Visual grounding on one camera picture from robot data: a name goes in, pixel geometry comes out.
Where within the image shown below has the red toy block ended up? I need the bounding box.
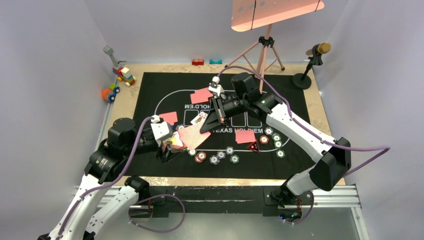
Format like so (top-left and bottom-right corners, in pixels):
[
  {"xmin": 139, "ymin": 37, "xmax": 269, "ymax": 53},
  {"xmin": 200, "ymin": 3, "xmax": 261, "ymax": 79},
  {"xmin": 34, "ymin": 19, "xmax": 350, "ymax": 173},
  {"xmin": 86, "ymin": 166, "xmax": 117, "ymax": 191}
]
[{"xmin": 191, "ymin": 58, "xmax": 205, "ymax": 66}]

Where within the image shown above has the orange toy wheel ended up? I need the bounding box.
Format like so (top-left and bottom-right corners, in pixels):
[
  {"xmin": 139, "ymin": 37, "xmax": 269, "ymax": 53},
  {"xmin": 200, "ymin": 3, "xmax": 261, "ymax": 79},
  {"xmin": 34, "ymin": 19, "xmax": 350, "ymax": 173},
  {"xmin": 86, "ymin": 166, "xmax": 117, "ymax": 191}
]
[{"xmin": 101, "ymin": 83, "xmax": 120, "ymax": 103}]

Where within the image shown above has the gold microphone on stand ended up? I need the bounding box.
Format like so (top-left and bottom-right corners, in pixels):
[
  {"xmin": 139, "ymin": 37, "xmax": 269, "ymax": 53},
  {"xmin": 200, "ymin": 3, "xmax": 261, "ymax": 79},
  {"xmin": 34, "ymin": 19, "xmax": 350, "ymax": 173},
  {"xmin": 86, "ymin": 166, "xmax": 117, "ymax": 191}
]
[{"xmin": 290, "ymin": 42, "xmax": 332, "ymax": 90}]

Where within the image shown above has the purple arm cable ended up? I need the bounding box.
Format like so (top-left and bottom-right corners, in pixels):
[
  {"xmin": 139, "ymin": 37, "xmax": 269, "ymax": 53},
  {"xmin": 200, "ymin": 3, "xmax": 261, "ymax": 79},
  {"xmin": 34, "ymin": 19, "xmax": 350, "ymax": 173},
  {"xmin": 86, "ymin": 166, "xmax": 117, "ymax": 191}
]
[
  {"xmin": 54, "ymin": 115, "xmax": 186, "ymax": 240},
  {"xmin": 216, "ymin": 65, "xmax": 391, "ymax": 226}
]

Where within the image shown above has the teal toy block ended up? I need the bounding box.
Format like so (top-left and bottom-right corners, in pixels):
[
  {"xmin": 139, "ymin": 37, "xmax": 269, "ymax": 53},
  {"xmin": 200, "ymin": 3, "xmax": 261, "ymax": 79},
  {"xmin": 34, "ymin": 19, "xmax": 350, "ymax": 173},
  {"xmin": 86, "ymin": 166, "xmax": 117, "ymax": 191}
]
[{"xmin": 209, "ymin": 58, "xmax": 223, "ymax": 65}]

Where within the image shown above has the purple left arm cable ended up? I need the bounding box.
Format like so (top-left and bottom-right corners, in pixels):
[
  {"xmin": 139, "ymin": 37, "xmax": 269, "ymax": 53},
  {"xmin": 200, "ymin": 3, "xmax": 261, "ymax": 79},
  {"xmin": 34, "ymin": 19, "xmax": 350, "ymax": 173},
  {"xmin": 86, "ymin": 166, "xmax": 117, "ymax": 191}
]
[{"xmin": 54, "ymin": 115, "xmax": 186, "ymax": 240}]

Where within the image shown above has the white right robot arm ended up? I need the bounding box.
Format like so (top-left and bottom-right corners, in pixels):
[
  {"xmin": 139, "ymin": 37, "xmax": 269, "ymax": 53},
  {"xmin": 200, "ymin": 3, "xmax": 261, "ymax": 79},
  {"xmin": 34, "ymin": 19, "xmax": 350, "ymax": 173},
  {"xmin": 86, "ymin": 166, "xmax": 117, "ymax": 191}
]
[{"xmin": 199, "ymin": 72, "xmax": 351, "ymax": 206}]

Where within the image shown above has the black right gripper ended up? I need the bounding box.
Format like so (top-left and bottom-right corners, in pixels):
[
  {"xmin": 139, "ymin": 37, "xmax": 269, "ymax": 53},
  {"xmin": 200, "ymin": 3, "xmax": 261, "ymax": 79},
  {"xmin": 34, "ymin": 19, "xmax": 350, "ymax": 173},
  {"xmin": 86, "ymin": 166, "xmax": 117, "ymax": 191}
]
[{"xmin": 200, "ymin": 95, "xmax": 248, "ymax": 134}]

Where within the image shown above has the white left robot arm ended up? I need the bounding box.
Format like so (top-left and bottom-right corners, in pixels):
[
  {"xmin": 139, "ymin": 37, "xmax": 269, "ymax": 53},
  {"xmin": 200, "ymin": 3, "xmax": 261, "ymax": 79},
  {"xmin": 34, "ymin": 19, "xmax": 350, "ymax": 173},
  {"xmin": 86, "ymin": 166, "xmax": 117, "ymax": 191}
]
[{"xmin": 38, "ymin": 115, "xmax": 180, "ymax": 240}]

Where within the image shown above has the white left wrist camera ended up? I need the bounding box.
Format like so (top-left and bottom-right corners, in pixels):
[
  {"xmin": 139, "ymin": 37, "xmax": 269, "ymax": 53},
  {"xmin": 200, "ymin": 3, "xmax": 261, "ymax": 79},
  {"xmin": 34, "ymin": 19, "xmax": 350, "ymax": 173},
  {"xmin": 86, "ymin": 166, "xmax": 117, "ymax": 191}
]
[{"xmin": 150, "ymin": 115, "xmax": 173, "ymax": 145}]

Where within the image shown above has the colourful toy block train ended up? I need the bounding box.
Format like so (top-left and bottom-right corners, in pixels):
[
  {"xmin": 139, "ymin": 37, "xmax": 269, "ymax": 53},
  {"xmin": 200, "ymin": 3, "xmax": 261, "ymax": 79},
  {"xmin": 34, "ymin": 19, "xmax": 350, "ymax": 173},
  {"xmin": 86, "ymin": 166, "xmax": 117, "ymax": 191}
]
[{"xmin": 102, "ymin": 45, "xmax": 137, "ymax": 87}]

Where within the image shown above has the red triangular dealer button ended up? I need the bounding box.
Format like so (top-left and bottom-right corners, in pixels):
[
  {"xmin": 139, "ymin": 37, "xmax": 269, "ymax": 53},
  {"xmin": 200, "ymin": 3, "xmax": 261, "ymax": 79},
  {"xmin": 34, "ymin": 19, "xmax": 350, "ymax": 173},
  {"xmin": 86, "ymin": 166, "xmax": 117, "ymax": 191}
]
[{"xmin": 247, "ymin": 141, "xmax": 260, "ymax": 153}]

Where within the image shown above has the black poker felt mat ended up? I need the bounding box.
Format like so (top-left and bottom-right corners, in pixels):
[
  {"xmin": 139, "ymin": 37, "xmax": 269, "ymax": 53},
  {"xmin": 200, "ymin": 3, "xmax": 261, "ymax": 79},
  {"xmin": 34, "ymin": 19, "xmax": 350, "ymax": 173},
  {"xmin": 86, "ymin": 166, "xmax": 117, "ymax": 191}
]
[{"xmin": 126, "ymin": 72, "xmax": 314, "ymax": 179}]

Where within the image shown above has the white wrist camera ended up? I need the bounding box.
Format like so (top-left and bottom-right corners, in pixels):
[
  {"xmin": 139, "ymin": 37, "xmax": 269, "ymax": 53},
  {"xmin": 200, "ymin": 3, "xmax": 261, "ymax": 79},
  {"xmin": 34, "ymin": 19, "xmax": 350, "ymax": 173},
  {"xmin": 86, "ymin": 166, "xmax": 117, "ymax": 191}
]
[
  {"xmin": 207, "ymin": 76, "xmax": 224, "ymax": 98},
  {"xmin": 150, "ymin": 115, "xmax": 173, "ymax": 145}
]

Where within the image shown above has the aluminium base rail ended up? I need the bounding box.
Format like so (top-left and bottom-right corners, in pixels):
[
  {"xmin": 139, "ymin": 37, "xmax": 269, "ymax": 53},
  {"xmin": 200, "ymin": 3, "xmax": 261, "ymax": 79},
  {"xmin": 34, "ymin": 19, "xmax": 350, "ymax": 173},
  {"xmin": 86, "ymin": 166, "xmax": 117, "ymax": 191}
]
[{"xmin": 59, "ymin": 99, "xmax": 370, "ymax": 240}]

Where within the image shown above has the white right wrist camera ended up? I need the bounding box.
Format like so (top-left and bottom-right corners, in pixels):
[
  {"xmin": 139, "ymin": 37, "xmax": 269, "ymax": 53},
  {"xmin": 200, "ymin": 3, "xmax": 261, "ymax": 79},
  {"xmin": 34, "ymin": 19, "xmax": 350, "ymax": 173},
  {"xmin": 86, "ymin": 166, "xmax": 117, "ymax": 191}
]
[{"xmin": 207, "ymin": 76, "xmax": 224, "ymax": 98}]

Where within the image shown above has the red playing card box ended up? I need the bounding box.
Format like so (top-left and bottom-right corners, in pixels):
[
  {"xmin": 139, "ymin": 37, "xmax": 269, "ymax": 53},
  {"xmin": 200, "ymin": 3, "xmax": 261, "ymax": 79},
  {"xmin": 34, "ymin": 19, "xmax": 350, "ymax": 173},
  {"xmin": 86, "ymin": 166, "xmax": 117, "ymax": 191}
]
[{"xmin": 164, "ymin": 132, "xmax": 186, "ymax": 151}]

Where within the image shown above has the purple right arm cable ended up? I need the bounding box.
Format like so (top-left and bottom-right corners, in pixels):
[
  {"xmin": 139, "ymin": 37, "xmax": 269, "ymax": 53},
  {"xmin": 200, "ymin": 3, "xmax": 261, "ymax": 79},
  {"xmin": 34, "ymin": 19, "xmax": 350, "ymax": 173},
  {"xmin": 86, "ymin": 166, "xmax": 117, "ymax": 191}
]
[{"xmin": 216, "ymin": 65, "xmax": 391, "ymax": 226}]

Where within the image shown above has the face-up playing card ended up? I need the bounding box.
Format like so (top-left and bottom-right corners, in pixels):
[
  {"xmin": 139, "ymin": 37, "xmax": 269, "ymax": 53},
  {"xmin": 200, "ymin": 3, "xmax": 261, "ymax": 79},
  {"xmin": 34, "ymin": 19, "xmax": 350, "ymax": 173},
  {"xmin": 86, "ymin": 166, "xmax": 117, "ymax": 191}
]
[{"xmin": 190, "ymin": 111, "xmax": 208, "ymax": 125}]

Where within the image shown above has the pink music stand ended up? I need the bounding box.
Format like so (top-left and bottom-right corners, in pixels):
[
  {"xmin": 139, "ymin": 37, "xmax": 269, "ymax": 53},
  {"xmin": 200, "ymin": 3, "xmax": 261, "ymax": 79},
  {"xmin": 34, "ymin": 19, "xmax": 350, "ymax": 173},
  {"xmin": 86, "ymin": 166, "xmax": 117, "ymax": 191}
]
[{"xmin": 225, "ymin": 0, "xmax": 325, "ymax": 77}]

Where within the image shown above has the red poker chip stack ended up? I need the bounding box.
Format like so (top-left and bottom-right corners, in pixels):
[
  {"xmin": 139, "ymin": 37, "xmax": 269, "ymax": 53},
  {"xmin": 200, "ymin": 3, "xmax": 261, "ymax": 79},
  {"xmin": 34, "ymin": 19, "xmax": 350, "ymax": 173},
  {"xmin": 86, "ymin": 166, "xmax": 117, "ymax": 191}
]
[{"xmin": 194, "ymin": 151, "xmax": 207, "ymax": 163}]

